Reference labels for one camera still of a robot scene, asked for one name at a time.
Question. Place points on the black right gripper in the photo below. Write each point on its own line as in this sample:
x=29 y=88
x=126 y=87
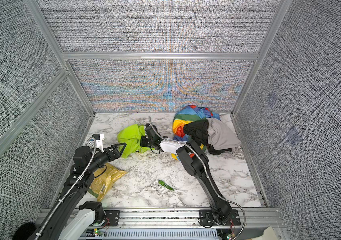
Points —
x=142 y=141

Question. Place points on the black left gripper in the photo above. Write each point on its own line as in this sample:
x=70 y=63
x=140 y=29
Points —
x=110 y=151

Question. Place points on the neon green cloth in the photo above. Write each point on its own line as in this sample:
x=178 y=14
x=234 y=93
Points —
x=132 y=137

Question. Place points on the grey cloth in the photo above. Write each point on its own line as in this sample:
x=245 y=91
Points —
x=221 y=138

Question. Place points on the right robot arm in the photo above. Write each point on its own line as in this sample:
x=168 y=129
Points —
x=195 y=162

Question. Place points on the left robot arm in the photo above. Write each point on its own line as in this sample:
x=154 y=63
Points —
x=86 y=161

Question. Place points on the black cloth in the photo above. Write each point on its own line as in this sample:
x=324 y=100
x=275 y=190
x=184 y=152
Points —
x=198 y=131

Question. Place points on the rainbow striped cloth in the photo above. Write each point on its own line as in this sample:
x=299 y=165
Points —
x=187 y=115

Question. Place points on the yellow snack bag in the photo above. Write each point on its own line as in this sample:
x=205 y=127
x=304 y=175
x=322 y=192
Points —
x=105 y=178

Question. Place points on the green chili pepper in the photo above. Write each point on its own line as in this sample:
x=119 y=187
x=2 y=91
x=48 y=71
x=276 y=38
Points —
x=162 y=183

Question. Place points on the black round object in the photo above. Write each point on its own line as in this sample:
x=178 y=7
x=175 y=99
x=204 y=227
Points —
x=24 y=231

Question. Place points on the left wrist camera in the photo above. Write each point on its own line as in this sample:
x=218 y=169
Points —
x=99 y=138

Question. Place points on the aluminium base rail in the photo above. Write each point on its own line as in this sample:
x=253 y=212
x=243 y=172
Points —
x=255 y=219

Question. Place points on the aluminium enclosure frame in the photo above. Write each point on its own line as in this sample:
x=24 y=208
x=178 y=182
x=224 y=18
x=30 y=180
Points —
x=37 y=38

